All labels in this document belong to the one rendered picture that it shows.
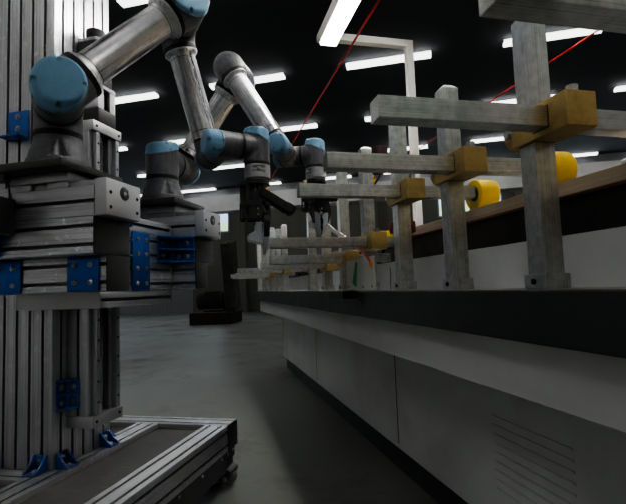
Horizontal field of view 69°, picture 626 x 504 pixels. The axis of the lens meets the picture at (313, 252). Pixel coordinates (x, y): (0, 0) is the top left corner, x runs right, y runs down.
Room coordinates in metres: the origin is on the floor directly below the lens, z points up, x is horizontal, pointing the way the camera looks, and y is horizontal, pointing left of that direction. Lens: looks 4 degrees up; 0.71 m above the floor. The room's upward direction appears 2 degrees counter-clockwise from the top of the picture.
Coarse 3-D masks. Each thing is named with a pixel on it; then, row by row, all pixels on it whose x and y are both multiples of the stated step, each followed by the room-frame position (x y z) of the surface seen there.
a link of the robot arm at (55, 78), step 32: (160, 0) 1.12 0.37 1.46; (192, 0) 1.14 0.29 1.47; (128, 32) 1.09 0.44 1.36; (160, 32) 1.14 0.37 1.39; (192, 32) 1.26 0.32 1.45; (64, 64) 1.00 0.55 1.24; (96, 64) 1.06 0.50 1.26; (128, 64) 1.12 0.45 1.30; (32, 96) 1.01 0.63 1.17; (64, 96) 1.00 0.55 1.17; (96, 96) 1.09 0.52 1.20
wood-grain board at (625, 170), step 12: (612, 168) 0.76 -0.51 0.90; (624, 168) 0.74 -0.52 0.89; (576, 180) 0.84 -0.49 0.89; (588, 180) 0.81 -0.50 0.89; (600, 180) 0.79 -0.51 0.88; (612, 180) 0.77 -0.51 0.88; (624, 180) 0.75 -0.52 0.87; (564, 192) 0.87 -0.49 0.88; (576, 192) 0.84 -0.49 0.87; (588, 192) 0.84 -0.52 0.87; (492, 204) 1.09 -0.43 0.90; (504, 204) 1.04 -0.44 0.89; (516, 204) 1.00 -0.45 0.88; (468, 216) 1.19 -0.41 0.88; (480, 216) 1.14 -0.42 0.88; (492, 216) 1.12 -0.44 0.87; (420, 228) 1.45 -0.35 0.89; (432, 228) 1.38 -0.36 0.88; (336, 252) 2.37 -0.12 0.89
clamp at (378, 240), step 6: (366, 234) 1.37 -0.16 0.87; (372, 234) 1.33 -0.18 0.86; (378, 234) 1.33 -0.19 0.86; (384, 234) 1.34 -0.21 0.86; (372, 240) 1.33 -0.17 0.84; (378, 240) 1.33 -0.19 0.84; (384, 240) 1.34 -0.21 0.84; (372, 246) 1.33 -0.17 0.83; (378, 246) 1.33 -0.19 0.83; (384, 246) 1.34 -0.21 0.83
